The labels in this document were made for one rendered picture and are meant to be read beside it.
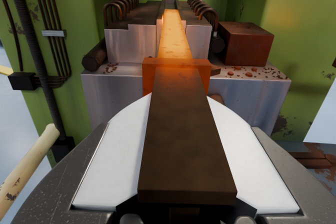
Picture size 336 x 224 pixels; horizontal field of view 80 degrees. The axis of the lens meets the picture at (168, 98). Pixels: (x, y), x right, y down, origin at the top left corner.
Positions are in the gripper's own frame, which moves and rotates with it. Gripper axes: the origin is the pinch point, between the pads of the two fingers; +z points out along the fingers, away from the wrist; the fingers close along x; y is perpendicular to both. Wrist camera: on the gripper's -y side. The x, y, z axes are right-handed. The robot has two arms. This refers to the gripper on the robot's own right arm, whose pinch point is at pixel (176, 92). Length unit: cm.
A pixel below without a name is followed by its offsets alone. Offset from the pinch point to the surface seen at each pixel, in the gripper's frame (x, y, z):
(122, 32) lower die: -9.0, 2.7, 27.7
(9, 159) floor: -102, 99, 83
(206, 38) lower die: 6.7, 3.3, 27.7
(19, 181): -35, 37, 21
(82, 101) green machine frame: -26, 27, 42
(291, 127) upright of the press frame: 42, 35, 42
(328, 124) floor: 143, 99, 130
